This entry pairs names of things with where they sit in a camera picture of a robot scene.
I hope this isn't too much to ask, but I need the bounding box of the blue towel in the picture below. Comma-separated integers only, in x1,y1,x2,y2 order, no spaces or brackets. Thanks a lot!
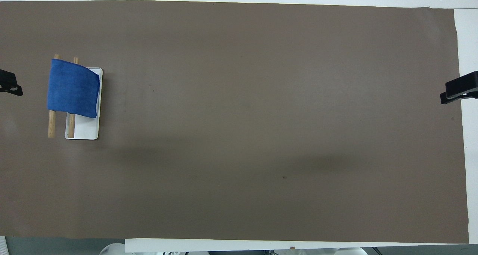
47,58,100,119

